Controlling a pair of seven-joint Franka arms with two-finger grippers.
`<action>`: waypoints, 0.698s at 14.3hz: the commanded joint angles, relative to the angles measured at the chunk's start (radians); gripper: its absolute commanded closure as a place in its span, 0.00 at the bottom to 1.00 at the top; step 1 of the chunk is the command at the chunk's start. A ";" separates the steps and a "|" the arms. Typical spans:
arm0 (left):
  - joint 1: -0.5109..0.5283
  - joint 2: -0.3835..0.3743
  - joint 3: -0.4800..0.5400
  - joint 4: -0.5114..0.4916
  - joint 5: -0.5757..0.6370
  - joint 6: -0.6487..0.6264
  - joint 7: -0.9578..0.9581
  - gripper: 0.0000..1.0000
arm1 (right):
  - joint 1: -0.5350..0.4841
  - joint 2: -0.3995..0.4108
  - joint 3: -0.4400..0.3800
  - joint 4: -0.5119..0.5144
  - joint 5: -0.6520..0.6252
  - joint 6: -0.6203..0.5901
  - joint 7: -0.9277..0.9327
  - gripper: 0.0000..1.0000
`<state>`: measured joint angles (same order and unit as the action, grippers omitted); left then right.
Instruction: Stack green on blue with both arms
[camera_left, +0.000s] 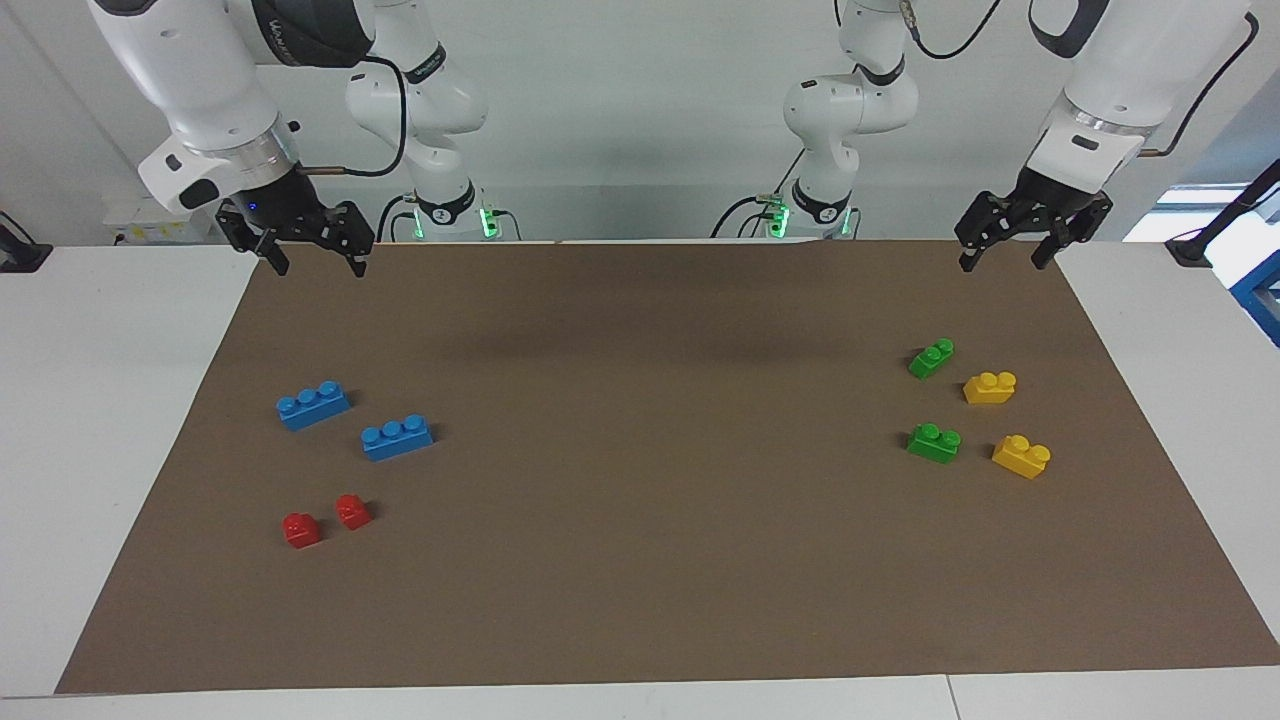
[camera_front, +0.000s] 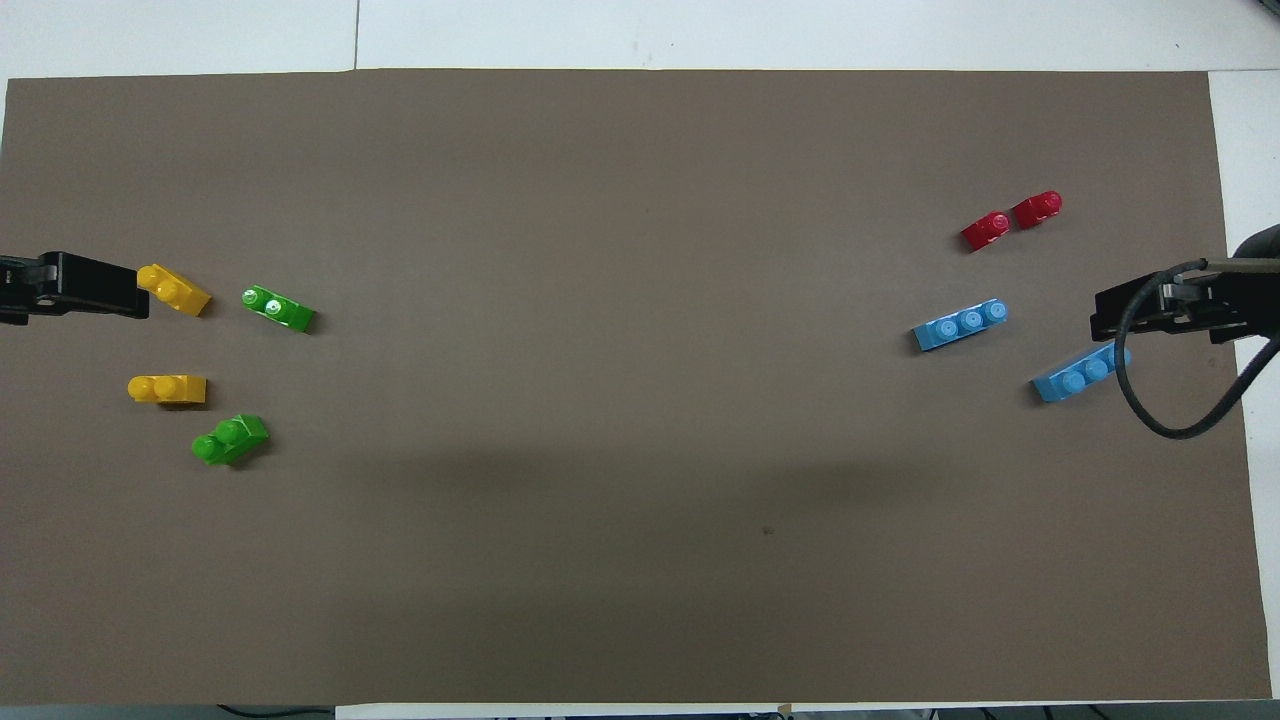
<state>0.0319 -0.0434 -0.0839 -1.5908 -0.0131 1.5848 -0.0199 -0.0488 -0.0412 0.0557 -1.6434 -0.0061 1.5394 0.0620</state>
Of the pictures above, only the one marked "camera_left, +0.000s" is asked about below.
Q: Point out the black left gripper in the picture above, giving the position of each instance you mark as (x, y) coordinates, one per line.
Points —
(1040, 205)

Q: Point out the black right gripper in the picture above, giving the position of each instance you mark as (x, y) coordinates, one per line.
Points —
(285, 205)

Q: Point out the blue three-stud toy brick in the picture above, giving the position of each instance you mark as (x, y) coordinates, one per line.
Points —
(313, 408)
(397, 440)

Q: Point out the green two-stud toy brick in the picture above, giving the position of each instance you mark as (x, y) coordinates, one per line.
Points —
(931, 360)
(934, 445)

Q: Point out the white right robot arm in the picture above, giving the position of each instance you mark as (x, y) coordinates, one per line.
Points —
(200, 70)

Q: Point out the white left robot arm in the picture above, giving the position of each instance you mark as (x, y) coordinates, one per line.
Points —
(1110, 70)

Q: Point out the yellow two-stud toy brick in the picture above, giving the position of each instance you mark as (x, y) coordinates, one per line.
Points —
(990, 389)
(1021, 458)

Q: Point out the white power strip box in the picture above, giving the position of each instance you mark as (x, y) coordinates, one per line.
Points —
(150, 232)

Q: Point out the black stand with clamp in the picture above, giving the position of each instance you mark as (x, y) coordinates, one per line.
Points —
(1190, 250)

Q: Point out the red one-stud toy brick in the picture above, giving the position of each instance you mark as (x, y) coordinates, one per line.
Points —
(353, 512)
(301, 531)

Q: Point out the black table clamp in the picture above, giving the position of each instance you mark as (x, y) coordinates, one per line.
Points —
(20, 258)

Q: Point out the brown table mat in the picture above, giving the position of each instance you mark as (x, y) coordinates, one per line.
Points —
(640, 500)

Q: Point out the blue metal frame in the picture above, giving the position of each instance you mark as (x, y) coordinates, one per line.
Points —
(1262, 290)

